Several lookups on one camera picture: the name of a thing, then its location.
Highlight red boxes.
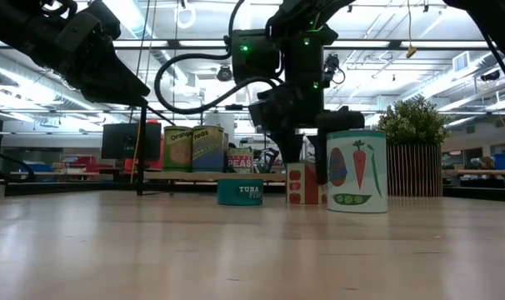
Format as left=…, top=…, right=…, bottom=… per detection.
left=60, top=155, right=112, bottom=174

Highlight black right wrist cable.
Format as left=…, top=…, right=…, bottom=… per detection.
left=153, top=0, right=278, bottom=116

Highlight potted plant in ribbed pot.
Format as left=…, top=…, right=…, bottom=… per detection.
left=376, top=96, right=453, bottom=198

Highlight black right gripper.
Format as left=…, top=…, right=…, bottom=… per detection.
left=247, top=82, right=366, bottom=186

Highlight yellow hanging strap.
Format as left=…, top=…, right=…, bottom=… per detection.
left=129, top=120, right=143, bottom=184

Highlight wooden background table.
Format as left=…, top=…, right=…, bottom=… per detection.
left=452, top=168, right=505, bottom=178

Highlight black ceiling spotlight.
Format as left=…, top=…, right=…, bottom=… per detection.
left=480, top=69, right=502, bottom=83
left=323, top=52, right=346, bottom=85

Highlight black monitor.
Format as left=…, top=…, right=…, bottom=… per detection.
left=101, top=122, right=163, bottom=161

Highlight tall green oranges can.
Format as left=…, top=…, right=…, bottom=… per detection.
left=163, top=125, right=194, bottom=173

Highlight white vegetables can with carrot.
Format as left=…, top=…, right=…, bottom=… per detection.
left=326, top=129, right=388, bottom=214

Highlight black wire shelf rack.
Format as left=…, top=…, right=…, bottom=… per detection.
left=135, top=103, right=288, bottom=197

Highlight tall peas can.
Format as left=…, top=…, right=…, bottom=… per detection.
left=192, top=125, right=225, bottom=173

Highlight round black ceiling camera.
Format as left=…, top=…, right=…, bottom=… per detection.
left=216, top=64, right=233, bottom=83

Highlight small tomato can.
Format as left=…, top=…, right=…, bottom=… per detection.
left=285, top=161, right=328, bottom=205

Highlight teal tuna can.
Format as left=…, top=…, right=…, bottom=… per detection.
left=217, top=178, right=265, bottom=207

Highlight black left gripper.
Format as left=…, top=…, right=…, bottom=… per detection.
left=39, top=0, right=152, bottom=108

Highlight hanging cord with yellow tag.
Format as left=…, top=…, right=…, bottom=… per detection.
left=405, top=0, right=418, bottom=59

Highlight small green peas can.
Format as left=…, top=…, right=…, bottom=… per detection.
left=226, top=147, right=254, bottom=174

